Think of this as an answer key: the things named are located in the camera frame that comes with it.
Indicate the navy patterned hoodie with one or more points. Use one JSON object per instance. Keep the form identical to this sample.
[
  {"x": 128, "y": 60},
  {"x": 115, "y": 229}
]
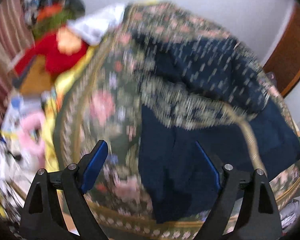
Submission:
[{"x": 180, "y": 155}]

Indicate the white cloth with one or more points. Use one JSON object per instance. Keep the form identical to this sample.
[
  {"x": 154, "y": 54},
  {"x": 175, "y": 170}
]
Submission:
[{"x": 97, "y": 25}]

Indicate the grey cloth pile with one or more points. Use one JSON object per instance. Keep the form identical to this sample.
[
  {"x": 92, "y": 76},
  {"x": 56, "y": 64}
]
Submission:
[{"x": 291, "y": 212}]

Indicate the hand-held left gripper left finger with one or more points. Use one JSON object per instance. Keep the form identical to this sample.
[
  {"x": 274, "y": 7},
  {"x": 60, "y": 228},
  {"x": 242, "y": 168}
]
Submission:
[{"x": 95, "y": 165}]

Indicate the floral blanket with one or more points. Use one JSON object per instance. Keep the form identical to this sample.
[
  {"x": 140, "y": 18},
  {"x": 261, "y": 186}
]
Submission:
[{"x": 110, "y": 75}]

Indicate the pink fluffy toy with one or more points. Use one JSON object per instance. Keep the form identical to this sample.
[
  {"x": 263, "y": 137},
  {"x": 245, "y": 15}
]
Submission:
[{"x": 30, "y": 127}]

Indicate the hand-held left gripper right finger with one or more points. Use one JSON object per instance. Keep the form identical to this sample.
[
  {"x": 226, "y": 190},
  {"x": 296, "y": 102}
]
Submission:
[{"x": 211, "y": 167}]

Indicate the striped pink curtain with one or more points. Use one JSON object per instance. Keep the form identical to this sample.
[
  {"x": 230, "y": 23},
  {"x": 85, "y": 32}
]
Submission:
[{"x": 2, "y": 42}]

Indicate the wooden door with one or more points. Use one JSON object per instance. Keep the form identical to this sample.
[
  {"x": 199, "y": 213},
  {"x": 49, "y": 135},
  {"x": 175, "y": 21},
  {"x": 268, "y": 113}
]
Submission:
[{"x": 290, "y": 55}]

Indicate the red plush toy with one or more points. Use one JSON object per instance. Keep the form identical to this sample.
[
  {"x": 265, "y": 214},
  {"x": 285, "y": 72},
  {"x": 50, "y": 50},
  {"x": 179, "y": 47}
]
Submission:
[{"x": 50, "y": 52}]

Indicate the wooden nightstand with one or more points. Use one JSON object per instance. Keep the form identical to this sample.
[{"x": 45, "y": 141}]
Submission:
[{"x": 35, "y": 80}]

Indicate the yellow bed sheet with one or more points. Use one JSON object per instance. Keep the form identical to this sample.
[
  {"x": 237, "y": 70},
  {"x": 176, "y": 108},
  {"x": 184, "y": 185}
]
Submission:
[{"x": 52, "y": 135}]

